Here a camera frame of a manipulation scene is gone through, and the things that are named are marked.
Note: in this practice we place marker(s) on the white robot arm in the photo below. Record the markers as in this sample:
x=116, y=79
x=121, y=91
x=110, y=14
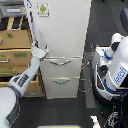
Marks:
x=10, y=95

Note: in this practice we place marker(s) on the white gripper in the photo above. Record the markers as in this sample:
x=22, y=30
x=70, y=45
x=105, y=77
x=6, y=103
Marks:
x=39, y=53

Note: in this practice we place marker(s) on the white fridge body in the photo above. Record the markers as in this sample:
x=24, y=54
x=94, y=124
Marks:
x=62, y=26

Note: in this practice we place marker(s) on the fridge drawer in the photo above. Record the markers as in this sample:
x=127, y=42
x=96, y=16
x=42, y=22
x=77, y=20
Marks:
x=59, y=68
x=61, y=88

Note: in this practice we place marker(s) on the upper fridge drawer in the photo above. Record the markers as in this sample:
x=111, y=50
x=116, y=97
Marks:
x=59, y=68

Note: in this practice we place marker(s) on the white fridge door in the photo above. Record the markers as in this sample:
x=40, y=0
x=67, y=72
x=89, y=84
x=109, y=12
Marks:
x=64, y=30

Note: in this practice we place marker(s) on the green android sticker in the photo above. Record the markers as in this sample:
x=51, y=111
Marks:
x=43, y=9

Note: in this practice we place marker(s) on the grey device on cabinet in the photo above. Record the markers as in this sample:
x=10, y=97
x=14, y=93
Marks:
x=13, y=11

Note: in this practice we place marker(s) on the lower fridge drawer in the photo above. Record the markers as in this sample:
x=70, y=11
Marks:
x=61, y=88

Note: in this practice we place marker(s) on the wooden drawer cabinet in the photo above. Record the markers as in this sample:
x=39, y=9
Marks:
x=14, y=49

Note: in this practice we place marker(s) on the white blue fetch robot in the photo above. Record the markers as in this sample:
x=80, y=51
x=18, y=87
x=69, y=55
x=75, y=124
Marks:
x=110, y=70

